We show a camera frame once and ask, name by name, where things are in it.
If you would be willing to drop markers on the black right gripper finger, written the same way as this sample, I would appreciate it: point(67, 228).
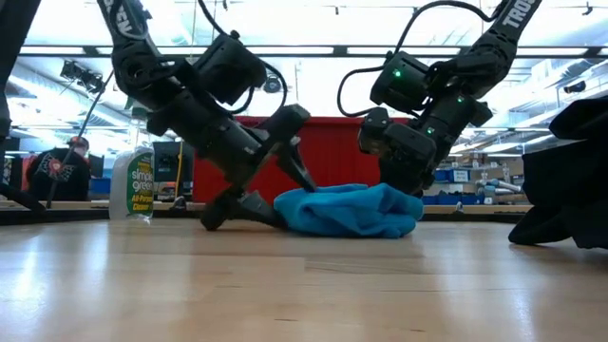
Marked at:
point(394, 176)
point(420, 180)

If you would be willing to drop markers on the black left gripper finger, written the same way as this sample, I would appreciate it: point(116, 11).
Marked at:
point(247, 209)
point(297, 168)

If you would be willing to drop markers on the blue garment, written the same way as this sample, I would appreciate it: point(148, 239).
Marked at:
point(351, 211)

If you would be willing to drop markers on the black garment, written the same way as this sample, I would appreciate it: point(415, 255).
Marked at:
point(570, 190)

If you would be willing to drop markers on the grey background robot arm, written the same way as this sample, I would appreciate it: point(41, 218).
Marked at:
point(499, 184)

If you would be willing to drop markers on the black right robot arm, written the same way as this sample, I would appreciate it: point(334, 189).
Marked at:
point(489, 52)

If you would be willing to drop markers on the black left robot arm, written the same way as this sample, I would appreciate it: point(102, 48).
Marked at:
point(138, 62)

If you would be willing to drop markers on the red plastic laundry basket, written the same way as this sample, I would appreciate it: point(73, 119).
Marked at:
point(342, 157)

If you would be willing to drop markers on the shelf with blue bins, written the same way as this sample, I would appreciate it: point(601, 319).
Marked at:
point(456, 178)

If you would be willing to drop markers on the black monitor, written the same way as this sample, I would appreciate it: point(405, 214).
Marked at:
point(166, 166)

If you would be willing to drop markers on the wooden workbench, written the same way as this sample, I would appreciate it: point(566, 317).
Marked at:
point(475, 208)

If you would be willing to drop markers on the black ceiling-hung device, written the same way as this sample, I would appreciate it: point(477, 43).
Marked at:
point(575, 87)

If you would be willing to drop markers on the blue bin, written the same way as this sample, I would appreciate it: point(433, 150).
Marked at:
point(100, 185)

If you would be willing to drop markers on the person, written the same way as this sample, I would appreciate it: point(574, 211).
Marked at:
point(62, 176)

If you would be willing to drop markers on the beige wooden table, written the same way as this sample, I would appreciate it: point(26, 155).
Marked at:
point(71, 205)

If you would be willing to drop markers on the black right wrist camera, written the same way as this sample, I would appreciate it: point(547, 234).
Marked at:
point(394, 138)

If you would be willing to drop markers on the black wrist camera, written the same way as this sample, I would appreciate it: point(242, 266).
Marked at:
point(394, 138)
point(287, 121)

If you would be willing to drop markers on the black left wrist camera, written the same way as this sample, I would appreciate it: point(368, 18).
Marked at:
point(287, 121)

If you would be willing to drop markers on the black ceiling camera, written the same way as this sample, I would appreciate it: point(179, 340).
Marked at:
point(273, 85)
point(81, 76)

